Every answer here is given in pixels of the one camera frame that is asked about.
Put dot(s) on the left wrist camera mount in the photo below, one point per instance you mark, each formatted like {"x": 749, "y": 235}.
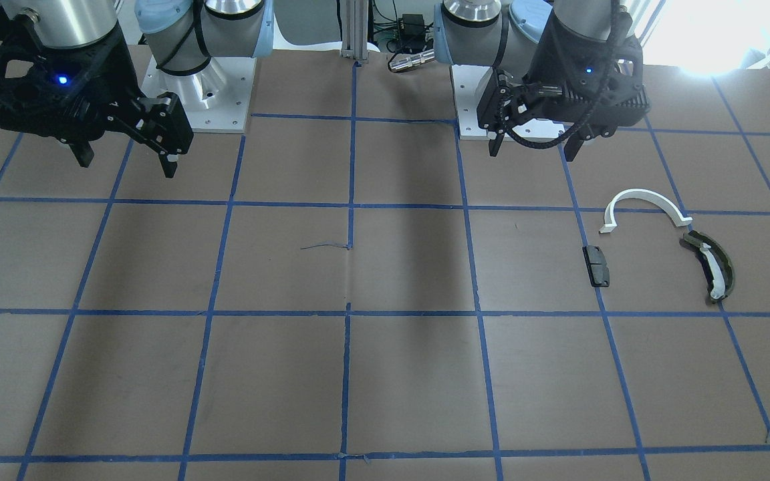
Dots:
{"x": 619, "y": 78}

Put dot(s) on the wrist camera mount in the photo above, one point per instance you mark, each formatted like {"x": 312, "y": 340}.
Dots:
{"x": 619, "y": 78}
{"x": 25, "y": 65}

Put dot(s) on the silver cylindrical connector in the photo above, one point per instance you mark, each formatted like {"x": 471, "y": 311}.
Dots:
{"x": 412, "y": 61}

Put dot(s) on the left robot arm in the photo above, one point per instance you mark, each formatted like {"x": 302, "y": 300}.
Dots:
{"x": 492, "y": 34}

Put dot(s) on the dark green brake shoe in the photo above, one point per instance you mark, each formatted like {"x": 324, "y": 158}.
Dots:
{"x": 716, "y": 263}

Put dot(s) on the white curved plastic clip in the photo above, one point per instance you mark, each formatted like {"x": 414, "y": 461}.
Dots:
{"x": 651, "y": 197}

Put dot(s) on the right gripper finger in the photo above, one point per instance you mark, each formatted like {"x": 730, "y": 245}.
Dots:
{"x": 163, "y": 126}
{"x": 82, "y": 151}

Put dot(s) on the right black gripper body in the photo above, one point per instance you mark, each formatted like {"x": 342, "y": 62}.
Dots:
{"x": 105, "y": 100}

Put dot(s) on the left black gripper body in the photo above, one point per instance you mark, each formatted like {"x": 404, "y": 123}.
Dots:
{"x": 537, "y": 100}

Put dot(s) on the black brake pad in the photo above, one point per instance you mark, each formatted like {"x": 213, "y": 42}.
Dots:
{"x": 597, "y": 266}

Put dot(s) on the black power adapter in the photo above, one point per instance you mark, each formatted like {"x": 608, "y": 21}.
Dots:
{"x": 411, "y": 26}

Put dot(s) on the aluminium frame post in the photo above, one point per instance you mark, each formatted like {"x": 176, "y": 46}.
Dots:
{"x": 354, "y": 27}

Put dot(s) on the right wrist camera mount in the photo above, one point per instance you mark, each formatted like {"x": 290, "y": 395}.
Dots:
{"x": 25, "y": 65}

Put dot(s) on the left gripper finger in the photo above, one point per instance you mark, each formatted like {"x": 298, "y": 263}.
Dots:
{"x": 499, "y": 89}
{"x": 574, "y": 144}

